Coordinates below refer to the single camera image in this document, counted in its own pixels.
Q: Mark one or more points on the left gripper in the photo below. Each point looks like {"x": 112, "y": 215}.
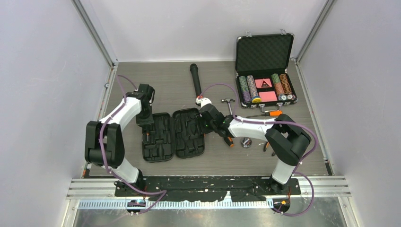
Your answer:
{"x": 145, "y": 123}

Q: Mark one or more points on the open poker chip case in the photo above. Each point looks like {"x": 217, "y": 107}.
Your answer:
{"x": 261, "y": 70}

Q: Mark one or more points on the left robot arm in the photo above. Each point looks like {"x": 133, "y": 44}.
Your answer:
{"x": 104, "y": 144}

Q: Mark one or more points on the small round bit holder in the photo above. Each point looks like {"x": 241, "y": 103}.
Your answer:
{"x": 246, "y": 142}

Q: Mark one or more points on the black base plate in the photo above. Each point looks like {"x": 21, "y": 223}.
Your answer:
{"x": 215, "y": 188}

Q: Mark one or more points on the orange handled screwdriver by case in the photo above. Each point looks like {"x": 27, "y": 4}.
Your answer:
{"x": 275, "y": 113}

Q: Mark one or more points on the orange handled pliers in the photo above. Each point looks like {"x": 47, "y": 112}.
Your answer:
{"x": 265, "y": 147}

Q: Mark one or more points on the black tool kit case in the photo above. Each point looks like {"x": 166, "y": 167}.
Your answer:
{"x": 173, "y": 135}

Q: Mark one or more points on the claw hammer black handle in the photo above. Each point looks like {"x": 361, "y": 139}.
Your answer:
{"x": 228, "y": 101}

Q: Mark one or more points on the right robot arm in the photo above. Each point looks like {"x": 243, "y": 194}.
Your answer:
{"x": 288, "y": 139}

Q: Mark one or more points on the black microphone orange end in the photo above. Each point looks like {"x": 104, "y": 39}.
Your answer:
{"x": 196, "y": 80}

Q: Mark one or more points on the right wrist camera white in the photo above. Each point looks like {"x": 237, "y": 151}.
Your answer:
{"x": 202, "y": 101}

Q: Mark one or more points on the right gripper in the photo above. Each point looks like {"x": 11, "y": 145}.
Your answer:
{"x": 201, "y": 119}

